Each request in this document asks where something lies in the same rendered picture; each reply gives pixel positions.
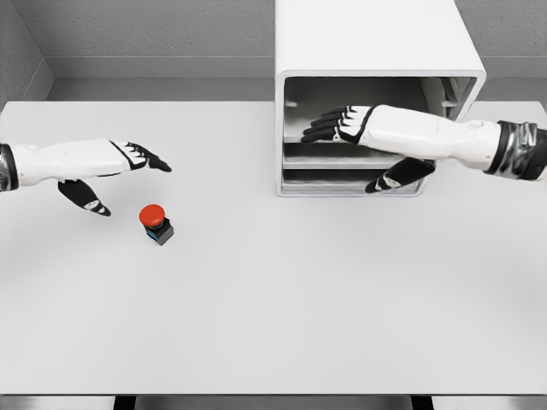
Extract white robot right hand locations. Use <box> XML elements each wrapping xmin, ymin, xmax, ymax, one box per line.
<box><xmin>300</xmin><ymin>104</ymin><xmax>446</xmax><ymax>195</ymax></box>

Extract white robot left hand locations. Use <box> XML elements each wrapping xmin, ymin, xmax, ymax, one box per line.
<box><xmin>50</xmin><ymin>138</ymin><xmax>174</xmax><ymax>219</ymax></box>

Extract white tabletop storage cabinet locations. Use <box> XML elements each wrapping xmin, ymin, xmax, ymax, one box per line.
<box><xmin>273</xmin><ymin>0</ymin><xmax>488</xmax><ymax>200</ymax></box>

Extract grey cabinet drawer tray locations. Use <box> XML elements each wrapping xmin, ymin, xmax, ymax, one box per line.
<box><xmin>283</xmin><ymin>134</ymin><xmax>364</xmax><ymax>145</ymax></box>
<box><xmin>281</xmin><ymin>168</ymin><xmax>428</xmax><ymax>194</ymax></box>
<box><xmin>283</xmin><ymin>143</ymin><xmax>405</xmax><ymax>171</ymax></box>

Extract red button load switch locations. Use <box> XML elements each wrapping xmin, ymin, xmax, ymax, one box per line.
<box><xmin>138</xmin><ymin>203</ymin><xmax>177</xmax><ymax>248</ymax></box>

